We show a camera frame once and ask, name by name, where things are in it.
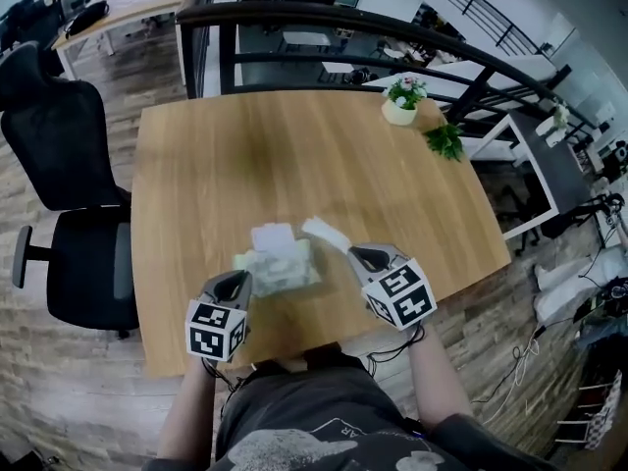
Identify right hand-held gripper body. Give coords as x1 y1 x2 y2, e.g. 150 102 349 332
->
360 256 439 334

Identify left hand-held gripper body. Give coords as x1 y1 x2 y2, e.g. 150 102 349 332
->
183 288 249 364

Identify green wet wipe pack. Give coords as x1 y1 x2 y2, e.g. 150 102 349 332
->
231 220 323 299

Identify white wet wipe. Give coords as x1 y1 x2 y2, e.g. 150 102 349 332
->
299 215 352 254

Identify person's right forearm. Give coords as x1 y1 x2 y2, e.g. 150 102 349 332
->
405 323 476 432

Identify person's left forearm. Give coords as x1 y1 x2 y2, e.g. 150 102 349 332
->
156 357 218 461

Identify wooden table with white legs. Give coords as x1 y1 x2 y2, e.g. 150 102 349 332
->
129 89 513 380

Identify green leafy sprig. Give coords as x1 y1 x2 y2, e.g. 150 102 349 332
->
422 122 467 163

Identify person's dark printed shirt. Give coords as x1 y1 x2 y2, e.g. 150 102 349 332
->
141 352 556 471

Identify white pot with flowers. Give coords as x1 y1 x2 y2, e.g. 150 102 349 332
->
380 73 428 128

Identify grey side table white legs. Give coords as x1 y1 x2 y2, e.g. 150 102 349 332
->
462 107 591 242

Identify black high-back office chair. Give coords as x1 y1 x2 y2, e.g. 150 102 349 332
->
0 40 141 340

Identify small white flower vase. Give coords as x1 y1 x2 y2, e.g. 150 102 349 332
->
535 100 571 137

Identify black metal railing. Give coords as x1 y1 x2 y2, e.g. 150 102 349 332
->
175 0 599 137

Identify black stair railing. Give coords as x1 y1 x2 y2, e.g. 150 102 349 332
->
410 0 551 59

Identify black bag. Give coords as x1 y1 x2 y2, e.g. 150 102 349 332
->
64 0 111 36

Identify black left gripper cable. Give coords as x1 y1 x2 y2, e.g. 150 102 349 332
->
202 357 257 393

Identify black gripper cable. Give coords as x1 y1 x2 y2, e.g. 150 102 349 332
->
202 357 257 393
366 325 427 363

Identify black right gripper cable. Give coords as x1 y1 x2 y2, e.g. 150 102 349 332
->
366 325 427 363

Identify white floor cable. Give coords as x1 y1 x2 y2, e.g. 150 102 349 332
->
494 333 542 412

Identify white frame stool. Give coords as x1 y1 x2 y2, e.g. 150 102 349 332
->
552 369 625 449

